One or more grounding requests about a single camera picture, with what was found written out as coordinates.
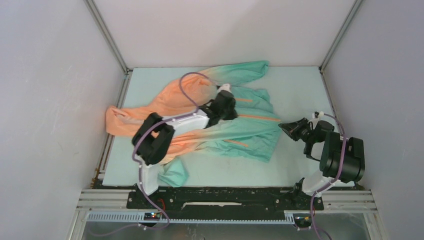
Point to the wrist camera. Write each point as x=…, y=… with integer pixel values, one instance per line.
x=225, y=87
x=318, y=115

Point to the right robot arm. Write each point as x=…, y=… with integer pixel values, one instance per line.
x=341, y=159

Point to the aluminium frame rail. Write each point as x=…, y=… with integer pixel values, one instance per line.
x=110, y=205

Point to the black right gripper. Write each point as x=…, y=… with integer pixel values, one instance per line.
x=293, y=128

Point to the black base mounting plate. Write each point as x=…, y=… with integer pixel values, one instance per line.
x=226, y=203

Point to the teal and orange jacket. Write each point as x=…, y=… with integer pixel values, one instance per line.
x=253, y=134

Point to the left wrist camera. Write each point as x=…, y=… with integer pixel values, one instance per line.
x=225, y=87

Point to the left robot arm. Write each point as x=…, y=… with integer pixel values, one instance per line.
x=153, y=139

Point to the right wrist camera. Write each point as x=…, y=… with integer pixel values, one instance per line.
x=318, y=115

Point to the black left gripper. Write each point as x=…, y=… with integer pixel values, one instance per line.
x=231, y=114

